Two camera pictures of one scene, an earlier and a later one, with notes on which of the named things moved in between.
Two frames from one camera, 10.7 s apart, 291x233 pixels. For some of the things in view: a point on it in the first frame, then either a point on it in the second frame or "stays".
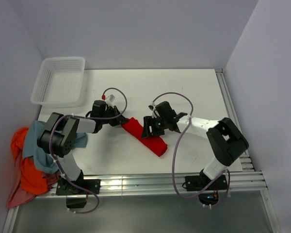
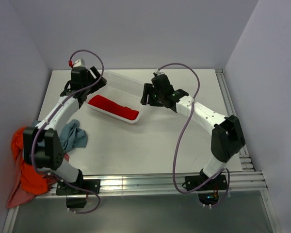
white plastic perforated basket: [59, 83] → [120, 97]
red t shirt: [154, 144] → [105, 104]
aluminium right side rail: [245, 161] stays
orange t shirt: [32, 179] stays
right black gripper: [148, 122] → [148, 88]
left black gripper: [114, 109] → [95, 73]
